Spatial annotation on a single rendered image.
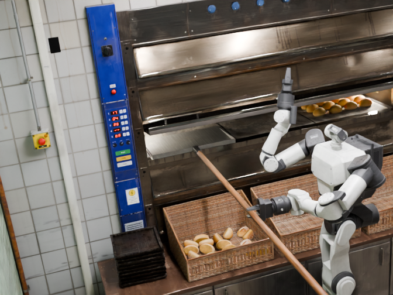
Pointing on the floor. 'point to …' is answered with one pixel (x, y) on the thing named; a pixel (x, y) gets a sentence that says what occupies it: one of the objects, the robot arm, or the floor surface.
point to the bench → (270, 273)
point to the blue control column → (113, 71)
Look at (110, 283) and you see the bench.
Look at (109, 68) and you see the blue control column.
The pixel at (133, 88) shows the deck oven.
